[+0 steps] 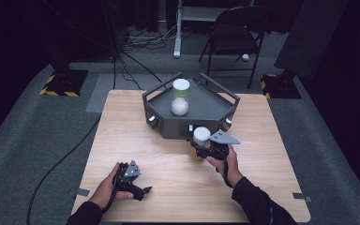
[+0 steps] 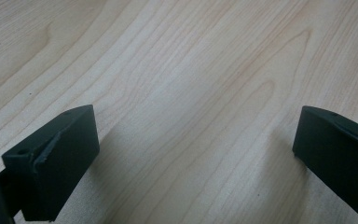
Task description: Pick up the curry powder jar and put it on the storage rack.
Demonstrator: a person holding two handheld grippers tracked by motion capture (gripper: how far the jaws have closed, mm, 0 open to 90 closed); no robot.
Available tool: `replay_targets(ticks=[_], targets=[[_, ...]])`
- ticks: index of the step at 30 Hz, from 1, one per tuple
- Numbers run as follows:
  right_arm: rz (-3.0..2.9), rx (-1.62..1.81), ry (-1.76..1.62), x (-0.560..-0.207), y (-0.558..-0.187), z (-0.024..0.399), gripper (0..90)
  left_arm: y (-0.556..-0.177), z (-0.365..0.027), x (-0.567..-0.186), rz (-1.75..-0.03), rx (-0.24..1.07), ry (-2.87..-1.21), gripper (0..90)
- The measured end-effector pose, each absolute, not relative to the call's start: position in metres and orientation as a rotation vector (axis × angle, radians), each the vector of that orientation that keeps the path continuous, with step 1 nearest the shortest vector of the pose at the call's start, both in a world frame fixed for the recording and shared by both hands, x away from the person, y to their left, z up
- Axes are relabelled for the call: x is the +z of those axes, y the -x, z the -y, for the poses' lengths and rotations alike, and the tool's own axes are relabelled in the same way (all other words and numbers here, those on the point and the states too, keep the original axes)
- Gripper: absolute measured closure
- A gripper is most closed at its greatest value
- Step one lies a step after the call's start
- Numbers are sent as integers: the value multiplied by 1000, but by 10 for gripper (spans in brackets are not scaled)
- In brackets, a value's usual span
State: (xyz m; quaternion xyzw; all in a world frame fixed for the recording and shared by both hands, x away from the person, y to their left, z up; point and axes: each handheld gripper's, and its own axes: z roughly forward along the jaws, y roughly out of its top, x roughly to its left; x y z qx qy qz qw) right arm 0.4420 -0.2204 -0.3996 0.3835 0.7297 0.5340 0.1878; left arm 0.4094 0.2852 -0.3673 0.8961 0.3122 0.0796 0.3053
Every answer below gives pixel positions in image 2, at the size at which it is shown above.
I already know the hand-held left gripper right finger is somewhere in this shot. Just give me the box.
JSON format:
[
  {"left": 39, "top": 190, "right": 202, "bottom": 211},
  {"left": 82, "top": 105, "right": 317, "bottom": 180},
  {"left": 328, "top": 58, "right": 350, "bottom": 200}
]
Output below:
[{"left": 292, "top": 105, "right": 358, "bottom": 223}]

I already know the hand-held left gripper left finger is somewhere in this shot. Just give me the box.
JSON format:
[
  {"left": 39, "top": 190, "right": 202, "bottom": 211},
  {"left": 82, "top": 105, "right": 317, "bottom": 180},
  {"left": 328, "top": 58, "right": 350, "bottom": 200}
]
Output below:
[{"left": 1, "top": 104, "right": 101, "bottom": 223}]

